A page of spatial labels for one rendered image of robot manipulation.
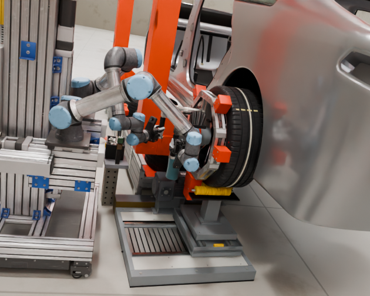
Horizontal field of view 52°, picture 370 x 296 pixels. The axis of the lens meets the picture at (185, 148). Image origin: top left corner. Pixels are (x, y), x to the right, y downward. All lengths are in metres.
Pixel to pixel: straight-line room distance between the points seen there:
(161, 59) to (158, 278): 1.44
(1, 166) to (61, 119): 0.39
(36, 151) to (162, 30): 1.17
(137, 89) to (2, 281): 1.33
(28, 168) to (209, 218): 1.28
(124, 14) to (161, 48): 1.93
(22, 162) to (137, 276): 0.92
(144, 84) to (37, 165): 0.69
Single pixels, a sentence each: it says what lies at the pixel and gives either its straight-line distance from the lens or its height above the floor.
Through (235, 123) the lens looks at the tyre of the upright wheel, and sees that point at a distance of 2.20.
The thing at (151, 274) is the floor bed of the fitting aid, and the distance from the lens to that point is 2.39.
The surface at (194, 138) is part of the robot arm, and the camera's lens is 1.89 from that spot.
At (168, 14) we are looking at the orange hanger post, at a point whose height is 1.54.
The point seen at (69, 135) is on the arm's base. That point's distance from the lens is 2.10.
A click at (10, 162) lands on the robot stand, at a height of 0.72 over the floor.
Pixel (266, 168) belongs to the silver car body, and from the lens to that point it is 2.11.
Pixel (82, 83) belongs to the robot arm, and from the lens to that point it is 2.54.
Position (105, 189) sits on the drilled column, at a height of 0.14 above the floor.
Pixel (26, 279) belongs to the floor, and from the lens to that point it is 2.45.
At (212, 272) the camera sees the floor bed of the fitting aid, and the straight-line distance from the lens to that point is 2.52.
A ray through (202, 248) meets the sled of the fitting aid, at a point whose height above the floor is 0.16.
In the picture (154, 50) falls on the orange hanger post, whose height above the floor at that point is 1.29.
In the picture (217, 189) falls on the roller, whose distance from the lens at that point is 2.51.
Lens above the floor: 1.57
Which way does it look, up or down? 19 degrees down
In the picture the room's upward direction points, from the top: 11 degrees clockwise
